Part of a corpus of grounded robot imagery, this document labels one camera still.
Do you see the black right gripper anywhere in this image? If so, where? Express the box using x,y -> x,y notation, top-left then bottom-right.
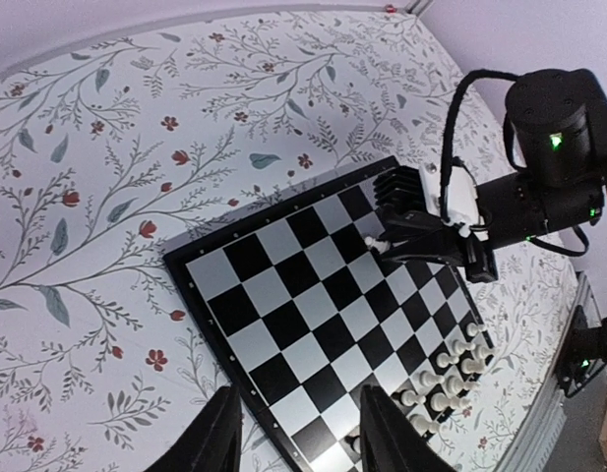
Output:
376,69 -> 607,283

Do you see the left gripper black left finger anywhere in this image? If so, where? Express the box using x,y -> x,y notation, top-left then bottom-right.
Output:
147,386 -> 242,472

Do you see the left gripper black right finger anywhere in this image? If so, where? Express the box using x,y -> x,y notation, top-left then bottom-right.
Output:
360,385 -> 455,472

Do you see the white piece showing black base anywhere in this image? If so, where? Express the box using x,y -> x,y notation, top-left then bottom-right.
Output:
364,236 -> 390,254

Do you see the white bishop chess piece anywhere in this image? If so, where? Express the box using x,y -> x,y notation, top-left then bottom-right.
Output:
409,414 -> 441,435
430,392 -> 470,411

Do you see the white pawn chess piece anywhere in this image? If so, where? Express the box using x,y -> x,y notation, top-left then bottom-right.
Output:
345,435 -> 361,455
452,339 -> 476,357
436,352 -> 459,369
418,371 -> 445,388
397,389 -> 426,407

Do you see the white rook chess piece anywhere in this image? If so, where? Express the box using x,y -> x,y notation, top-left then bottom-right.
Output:
473,345 -> 493,360

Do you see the black and white chessboard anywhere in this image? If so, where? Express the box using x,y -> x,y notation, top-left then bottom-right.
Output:
164,157 -> 495,471

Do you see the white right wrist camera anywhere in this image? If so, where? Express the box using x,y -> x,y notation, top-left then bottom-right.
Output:
371,157 -> 481,232

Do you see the aluminium front rail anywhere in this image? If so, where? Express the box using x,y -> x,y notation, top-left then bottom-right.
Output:
497,271 -> 602,472

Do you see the right aluminium frame post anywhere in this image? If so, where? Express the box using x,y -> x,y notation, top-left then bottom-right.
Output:
405,0 -> 433,17

